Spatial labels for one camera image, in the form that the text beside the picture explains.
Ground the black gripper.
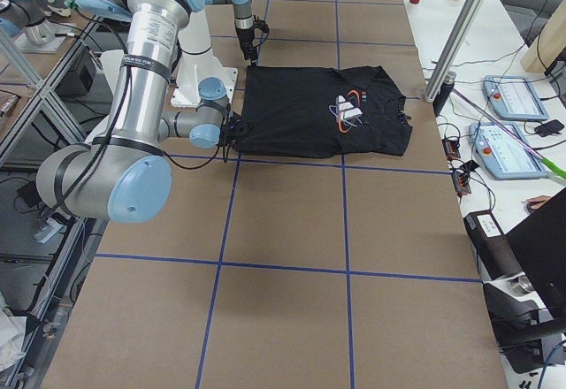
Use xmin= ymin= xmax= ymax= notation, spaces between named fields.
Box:
xmin=238 ymin=30 xmax=264 ymax=65
xmin=218 ymin=114 xmax=248 ymax=147

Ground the black t-shirt with logo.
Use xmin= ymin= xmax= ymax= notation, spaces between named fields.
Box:
xmin=234 ymin=66 xmax=412 ymax=158

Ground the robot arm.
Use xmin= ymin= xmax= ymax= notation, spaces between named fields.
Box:
xmin=36 ymin=0 xmax=229 ymax=223
xmin=205 ymin=0 xmax=270 ymax=66

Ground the black bottle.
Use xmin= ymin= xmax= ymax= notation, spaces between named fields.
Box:
xmin=432 ymin=71 xmax=456 ymax=118

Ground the near teach pendant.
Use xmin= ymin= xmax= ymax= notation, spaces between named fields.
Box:
xmin=469 ymin=122 xmax=547 ymax=180

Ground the teach pendant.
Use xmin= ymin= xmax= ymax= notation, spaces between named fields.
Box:
xmin=482 ymin=75 xmax=548 ymax=121
xmin=469 ymin=122 xmax=547 ymax=180

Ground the far teach pendant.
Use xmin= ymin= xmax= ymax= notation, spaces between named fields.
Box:
xmin=482 ymin=75 xmax=548 ymax=121

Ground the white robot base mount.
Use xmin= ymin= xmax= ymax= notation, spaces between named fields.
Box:
xmin=172 ymin=9 xmax=238 ymax=108

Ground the aluminium frame post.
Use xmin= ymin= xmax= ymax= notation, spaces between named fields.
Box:
xmin=424 ymin=0 xmax=484 ymax=103

